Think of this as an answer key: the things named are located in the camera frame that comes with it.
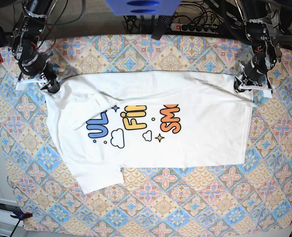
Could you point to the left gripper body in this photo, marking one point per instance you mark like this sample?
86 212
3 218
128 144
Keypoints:
255 69

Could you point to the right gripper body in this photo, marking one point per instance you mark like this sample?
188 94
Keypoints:
33 63

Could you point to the white printed T-shirt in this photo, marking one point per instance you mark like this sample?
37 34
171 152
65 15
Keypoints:
101 123

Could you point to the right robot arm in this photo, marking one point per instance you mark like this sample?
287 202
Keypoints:
27 31

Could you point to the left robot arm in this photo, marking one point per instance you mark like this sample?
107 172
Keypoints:
263 21

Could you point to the white power strip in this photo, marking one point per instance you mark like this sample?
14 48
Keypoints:
193 28

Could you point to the patterned tile tablecloth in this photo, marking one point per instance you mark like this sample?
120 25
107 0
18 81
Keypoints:
166 202

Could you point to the blue orange clamp bottom left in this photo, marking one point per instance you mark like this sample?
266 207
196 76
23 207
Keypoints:
19 217

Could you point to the white cabinet box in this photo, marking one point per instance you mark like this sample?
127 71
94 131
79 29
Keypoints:
8 206

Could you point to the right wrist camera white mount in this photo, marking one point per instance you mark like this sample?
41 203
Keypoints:
21 83

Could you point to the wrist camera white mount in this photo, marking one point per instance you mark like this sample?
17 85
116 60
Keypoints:
264 85
21 83

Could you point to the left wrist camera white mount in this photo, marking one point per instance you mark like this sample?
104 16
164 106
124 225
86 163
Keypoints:
264 85

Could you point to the black remote-like bracket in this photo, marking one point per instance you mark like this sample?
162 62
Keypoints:
163 23

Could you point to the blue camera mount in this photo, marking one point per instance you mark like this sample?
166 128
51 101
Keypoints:
143 7

